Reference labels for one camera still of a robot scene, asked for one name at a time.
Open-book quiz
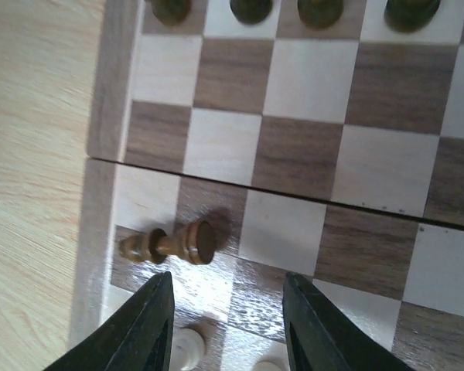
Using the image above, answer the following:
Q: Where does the white chess piece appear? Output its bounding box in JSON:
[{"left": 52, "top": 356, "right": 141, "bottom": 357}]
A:
[{"left": 169, "top": 328, "right": 205, "bottom": 371}]

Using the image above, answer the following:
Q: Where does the dark pawn chess piece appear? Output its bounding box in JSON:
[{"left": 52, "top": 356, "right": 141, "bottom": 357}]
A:
[
  {"left": 150, "top": 0, "right": 191, "bottom": 26},
  {"left": 230, "top": 0, "right": 273, "bottom": 25},
  {"left": 384, "top": 0, "right": 441, "bottom": 32}
]

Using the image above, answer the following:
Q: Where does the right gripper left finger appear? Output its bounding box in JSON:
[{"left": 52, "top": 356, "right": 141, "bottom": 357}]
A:
[{"left": 53, "top": 271, "right": 175, "bottom": 370}]

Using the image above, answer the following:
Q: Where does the wooden chess board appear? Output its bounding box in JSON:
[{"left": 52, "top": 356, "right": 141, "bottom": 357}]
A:
[{"left": 69, "top": 1, "right": 464, "bottom": 370}]

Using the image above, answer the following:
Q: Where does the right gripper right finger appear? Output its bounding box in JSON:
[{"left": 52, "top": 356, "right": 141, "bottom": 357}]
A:
[{"left": 284, "top": 272, "right": 411, "bottom": 370}]

